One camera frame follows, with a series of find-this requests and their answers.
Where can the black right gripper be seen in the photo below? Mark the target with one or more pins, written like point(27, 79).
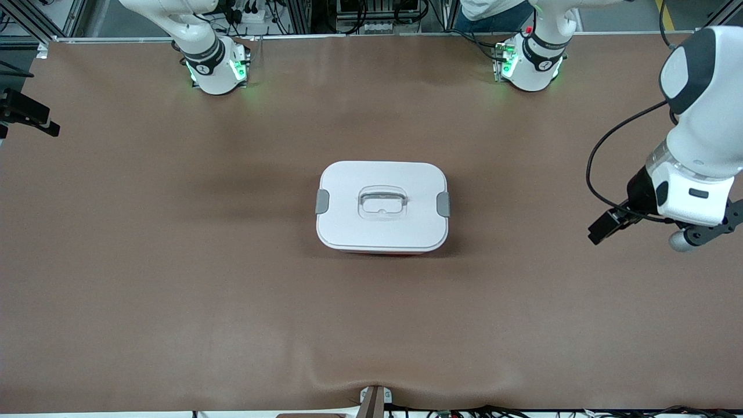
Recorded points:
point(17, 108)

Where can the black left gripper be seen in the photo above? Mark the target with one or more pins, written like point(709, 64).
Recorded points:
point(639, 193)

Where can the white box lid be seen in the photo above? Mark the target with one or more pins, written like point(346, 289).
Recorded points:
point(348, 232)

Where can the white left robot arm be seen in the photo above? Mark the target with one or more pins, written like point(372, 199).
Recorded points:
point(708, 128)

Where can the pink translucent plastic box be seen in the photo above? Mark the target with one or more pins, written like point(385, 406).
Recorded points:
point(380, 252)

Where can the white power strip with plugs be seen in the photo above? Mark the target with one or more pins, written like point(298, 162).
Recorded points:
point(252, 14)

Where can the person in blue jeans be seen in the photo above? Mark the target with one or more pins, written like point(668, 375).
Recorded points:
point(493, 17)

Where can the brown table mat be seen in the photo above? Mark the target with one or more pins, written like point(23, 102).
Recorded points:
point(371, 325)

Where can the small white power strip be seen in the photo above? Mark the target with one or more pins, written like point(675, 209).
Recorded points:
point(377, 26)

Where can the aluminium frame strut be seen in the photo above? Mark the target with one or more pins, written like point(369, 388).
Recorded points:
point(76, 17)

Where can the silver table edge rail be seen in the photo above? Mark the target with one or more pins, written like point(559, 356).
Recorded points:
point(145, 39)

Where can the aluminium frame corner post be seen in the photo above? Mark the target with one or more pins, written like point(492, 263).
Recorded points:
point(722, 13)

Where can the aluminium camera mount profile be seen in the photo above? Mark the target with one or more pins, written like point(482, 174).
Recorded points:
point(374, 400)

